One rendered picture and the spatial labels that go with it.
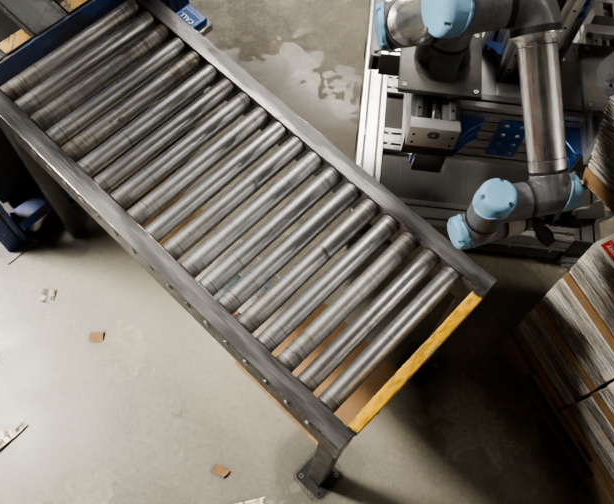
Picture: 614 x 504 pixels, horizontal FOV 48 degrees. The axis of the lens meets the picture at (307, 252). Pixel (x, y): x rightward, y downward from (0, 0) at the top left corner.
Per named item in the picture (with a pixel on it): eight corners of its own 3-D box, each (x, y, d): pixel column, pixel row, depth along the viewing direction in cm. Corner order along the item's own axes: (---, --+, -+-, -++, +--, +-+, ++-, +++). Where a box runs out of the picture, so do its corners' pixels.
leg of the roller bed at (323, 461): (331, 475, 220) (350, 441, 158) (318, 488, 219) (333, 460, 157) (318, 462, 222) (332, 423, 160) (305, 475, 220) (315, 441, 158)
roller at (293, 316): (396, 228, 174) (405, 225, 170) (262, 357, 159) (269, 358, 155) (383, 213, 174) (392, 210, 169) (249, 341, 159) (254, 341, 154)
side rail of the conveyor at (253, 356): (350, 443, 158) (355, 434, 147) (334, 460, 157) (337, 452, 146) (-1, 100, 194) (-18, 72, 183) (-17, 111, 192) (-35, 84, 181)
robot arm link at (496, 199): (528, 169, 135) (510, 195, 145) (473, 178, 133) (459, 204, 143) (541, 204, 132) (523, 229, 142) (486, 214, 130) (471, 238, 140)
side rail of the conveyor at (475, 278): (485, 296, 174) (498, 279, 163) (471, 311, 172) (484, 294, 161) (138, 4, 209) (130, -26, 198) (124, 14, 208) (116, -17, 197)
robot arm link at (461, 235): (465, 242, 140) (455, 258, 148) (514, 228, 142) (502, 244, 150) (450, 209, 143) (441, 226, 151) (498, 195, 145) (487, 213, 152)
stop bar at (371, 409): (482, 302, 161) (484, 299, 159) (356, 438, 147) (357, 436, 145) (471, 292, 161) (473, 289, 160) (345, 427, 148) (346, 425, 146)
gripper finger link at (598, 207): (625, 205, 143) (578, 203, 145) (618, 226, 147) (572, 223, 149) (622, 195, 145) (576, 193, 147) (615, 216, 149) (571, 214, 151)
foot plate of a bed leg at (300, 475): (349, 474, 221) (349, 473, 220) (318, 508, 216) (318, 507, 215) (319, 444, 224) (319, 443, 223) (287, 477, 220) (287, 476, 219)
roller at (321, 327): (415, 245, 173) (425, 242, 168) (283, 376, 158) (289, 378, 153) (403, 229, 172) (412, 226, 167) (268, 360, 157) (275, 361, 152)
